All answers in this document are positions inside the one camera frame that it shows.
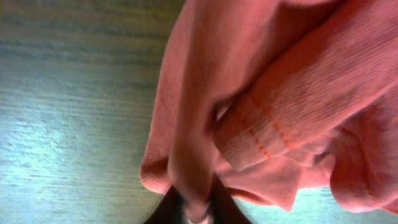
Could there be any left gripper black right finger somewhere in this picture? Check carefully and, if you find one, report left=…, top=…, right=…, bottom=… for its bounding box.
left=211, top=175, right=251, bottom=224

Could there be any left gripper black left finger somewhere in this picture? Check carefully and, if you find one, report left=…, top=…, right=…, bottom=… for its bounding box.
left=144, top=185, right=185, bottom=224

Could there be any red t-shirt with white print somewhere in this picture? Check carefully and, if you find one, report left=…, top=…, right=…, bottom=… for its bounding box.
left=140, top=0, right=397, bottom=222

